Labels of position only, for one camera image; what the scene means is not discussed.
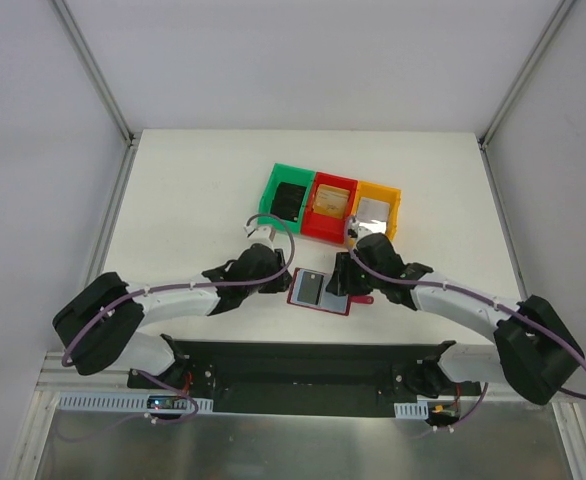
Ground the red leather card holder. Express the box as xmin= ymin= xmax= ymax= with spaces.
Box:
xmin=287 ymin=268 xmax=374 ymax=316

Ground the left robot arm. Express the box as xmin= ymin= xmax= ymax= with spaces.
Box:
xmin=52 ymin=244 xmax=292 ymax=392

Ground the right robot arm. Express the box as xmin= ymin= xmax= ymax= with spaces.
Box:
xmin=326 ymin=234 xmax=584 ymax=405

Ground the silver VIP card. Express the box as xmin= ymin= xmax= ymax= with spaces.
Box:
xmin=355 ymin=197 xmax=390 ymax=234

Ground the black VIP card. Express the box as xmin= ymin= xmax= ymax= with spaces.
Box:
xmin=269 ymin=182 xmax=306 ymax=222

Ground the gold VIP card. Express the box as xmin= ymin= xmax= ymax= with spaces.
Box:
xmin=312 ymin=184 xmax=349 ymax=219

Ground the red plastic bin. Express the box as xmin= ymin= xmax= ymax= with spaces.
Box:
xmin=301 ymin=172 xmax=358 ymax=244

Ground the green plastic bin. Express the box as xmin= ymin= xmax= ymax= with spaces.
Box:
xmin=258 ymin=163 xmax=316 ymax=234

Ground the yellow plastic bin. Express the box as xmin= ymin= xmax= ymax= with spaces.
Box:
xmin=351 ymin=181 xmax=401 ymax=240

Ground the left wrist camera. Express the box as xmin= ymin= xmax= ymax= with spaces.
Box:
xmin=244 ymin=225 xmax=276 ymax=250

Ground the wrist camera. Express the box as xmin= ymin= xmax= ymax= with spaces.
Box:
xmin=345 ymin=216 xmax=373 ymax=247
xmin=244 ymin=225 xmax=276 ymax=250

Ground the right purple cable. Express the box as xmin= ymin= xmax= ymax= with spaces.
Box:
xmin=345 ymin=215 xmax=586 ymax=436

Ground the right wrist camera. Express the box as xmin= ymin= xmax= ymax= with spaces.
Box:
xmin=345 ymin=216 xmax=373 ymax=247

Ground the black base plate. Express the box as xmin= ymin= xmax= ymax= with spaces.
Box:
xmin=125 ymin=337 xmax=494 ymax=416

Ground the right white cable duct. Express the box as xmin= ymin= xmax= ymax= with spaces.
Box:
xmin=393 ymin=400 xmax=430 ymax=421

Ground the white cable duct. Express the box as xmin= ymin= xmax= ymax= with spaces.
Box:
xmin=393 ymin=400 xmax=430 ymax=421
xmin=58 ymin=392 xmax=214 ymax=414

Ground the right aluminium table rail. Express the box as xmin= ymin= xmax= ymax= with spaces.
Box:
xmin=479 ymin=146 xmax=529 ymax=300

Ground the aluminium table rail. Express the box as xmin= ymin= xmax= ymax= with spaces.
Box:
xmin=479 ymin=146 xmax=529 ymax=300
xmin=37 ymin=134 xmax=142 ymax=396

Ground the left aluminium table rail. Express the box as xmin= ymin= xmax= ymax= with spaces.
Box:
xmin=37 ymin=134 xmax=142 ymax=396

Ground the left white cable duct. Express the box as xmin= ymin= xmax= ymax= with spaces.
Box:
xmin=58 ymin=392 xmax=214 ymax=414

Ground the left aluminium frame post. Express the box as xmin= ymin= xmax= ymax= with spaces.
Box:
xmin=49 ymin=0 xmax=134 ymax=145

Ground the aluminium frame post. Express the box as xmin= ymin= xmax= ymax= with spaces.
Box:
xmin=478 ymin=0 xmax=579 ymax=150
xmin=49 ymin=0 xmax=134 ymax=145

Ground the right aluminium frame post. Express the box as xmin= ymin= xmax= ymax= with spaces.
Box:
xmin=478 ymin=0 xmax=579 ymax=150

